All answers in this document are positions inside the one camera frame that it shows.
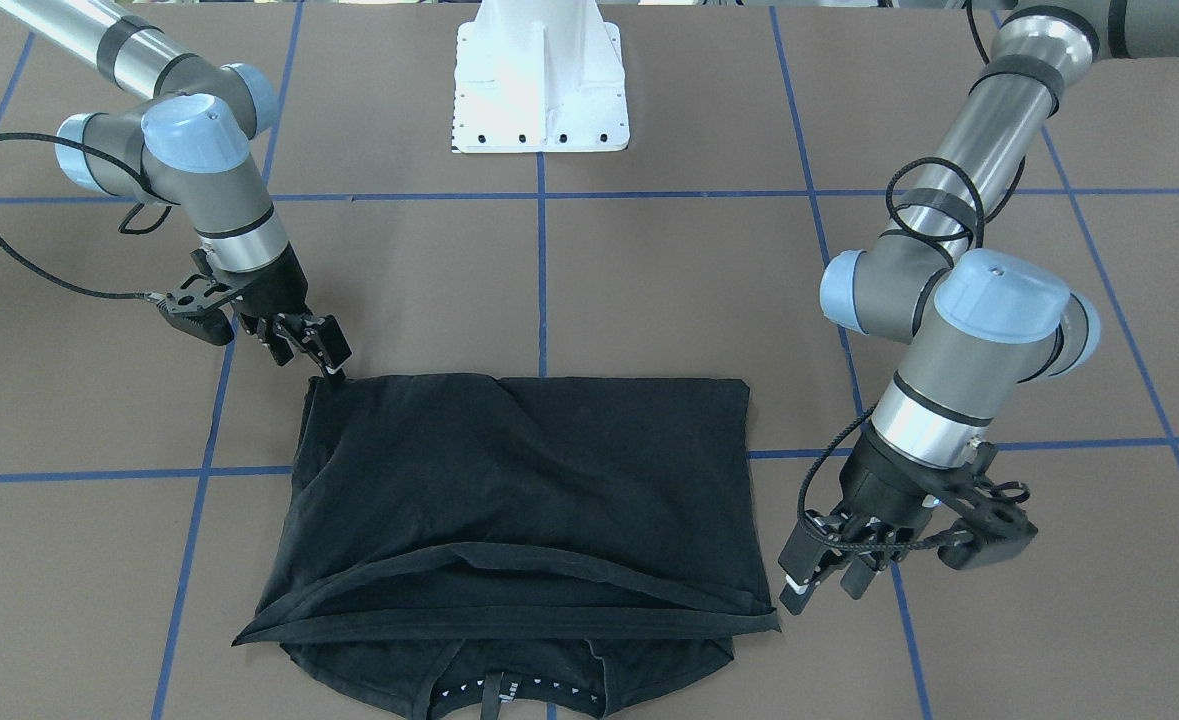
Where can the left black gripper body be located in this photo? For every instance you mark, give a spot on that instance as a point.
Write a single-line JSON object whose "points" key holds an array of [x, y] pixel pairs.
{"points": [[881, 485]]}

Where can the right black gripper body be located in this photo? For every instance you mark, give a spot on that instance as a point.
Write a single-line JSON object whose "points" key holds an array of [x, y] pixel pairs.
{"points": [[276, 284]]}

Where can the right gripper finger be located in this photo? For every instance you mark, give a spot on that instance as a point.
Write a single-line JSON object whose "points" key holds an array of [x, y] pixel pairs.
{"points": [[323, 340], [274, 333]]}

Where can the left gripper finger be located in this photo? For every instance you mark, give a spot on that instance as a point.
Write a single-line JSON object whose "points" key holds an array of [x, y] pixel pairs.
{"points": [[862, 570], [803, 560]]}

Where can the black graphic t-shirt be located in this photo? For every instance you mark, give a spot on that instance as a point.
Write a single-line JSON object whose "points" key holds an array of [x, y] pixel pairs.
{"points": [[458, 539]]}

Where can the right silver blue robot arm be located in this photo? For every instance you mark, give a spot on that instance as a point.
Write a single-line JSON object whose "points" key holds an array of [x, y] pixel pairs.
{"points": [[187, 146]]}

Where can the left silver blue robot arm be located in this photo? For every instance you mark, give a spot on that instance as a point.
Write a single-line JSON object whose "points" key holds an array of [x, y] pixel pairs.
{"points": [[976, 322]]}

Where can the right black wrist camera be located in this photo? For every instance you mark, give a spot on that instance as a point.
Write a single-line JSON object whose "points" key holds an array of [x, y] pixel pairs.
{"points": [[195, 306]]}

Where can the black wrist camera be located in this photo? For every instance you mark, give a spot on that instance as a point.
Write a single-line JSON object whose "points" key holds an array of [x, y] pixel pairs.
{"points": [[195, 306], [992, 517]]}

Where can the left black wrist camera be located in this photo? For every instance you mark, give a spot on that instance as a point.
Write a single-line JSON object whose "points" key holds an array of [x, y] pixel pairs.
{"points": [[992, 517]]}

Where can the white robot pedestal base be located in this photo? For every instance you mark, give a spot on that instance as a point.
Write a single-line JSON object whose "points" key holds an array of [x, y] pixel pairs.
{"points": [[539, 76]]}

